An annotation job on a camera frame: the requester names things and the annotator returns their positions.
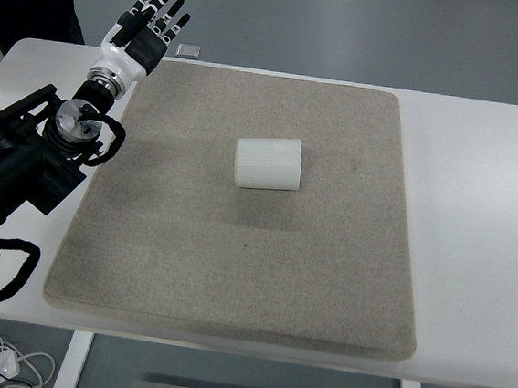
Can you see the white and black hand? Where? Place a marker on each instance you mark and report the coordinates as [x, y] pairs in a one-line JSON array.
[[125, 55]]

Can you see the white ribbed cup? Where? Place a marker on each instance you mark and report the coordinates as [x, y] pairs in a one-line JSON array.
[[269, 163]]

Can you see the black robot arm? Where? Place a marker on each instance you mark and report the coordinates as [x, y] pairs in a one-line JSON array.
[[11, 165]]

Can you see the small silver floor plate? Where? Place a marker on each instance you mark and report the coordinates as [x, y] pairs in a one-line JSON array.
[[189, 50]]

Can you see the beige felt mat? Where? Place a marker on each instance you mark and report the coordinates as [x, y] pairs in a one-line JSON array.
[[234, 256]]

